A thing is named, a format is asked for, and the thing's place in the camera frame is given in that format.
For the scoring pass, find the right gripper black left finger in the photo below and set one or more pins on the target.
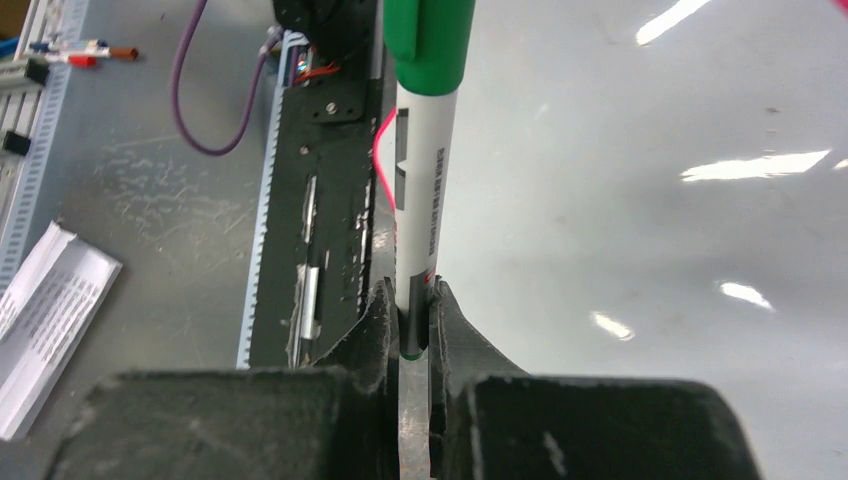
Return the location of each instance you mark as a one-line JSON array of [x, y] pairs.
[[334, 419]]

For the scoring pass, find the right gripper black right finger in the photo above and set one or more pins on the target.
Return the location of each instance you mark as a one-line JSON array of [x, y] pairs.
[[489, 419]]

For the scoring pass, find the pink framed whiteboard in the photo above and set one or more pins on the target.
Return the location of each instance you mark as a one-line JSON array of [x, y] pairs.
[[659, 189]]

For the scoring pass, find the green capped whiteboard marker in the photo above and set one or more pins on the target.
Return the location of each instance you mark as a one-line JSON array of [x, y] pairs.
[[428, 41]]

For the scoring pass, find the white folded paper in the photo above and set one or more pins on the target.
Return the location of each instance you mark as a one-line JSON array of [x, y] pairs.
[[45, 312]]

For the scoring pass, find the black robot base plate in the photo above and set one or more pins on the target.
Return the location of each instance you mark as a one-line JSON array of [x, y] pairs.
[[315, 266]]

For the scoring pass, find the white slotted cable duct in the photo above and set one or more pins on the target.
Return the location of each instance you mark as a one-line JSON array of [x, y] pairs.
[[289, 40]]

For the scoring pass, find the aluminium front frame rail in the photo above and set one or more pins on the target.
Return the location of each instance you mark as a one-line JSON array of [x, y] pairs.
[[34, 114]]

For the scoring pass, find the markers on side rail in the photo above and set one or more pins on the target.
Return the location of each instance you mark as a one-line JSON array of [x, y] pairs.
[[80, 53]]

